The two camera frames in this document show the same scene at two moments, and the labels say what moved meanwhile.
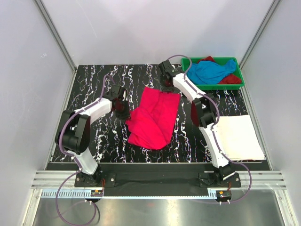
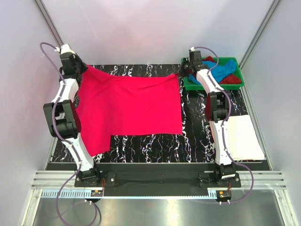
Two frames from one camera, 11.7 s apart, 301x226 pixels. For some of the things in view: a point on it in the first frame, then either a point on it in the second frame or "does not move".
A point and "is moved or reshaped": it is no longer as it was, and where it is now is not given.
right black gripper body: [165, 87] -> [184, 68]
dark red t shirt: [231, 79] does not move
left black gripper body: [122, 111] -> [80, 67]
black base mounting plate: [157, 180] does not move
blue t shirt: [208, 72] does not move
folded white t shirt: [238, 138] does not move
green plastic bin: [185, 63] does not move
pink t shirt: [151, 125] is moved or reshaped
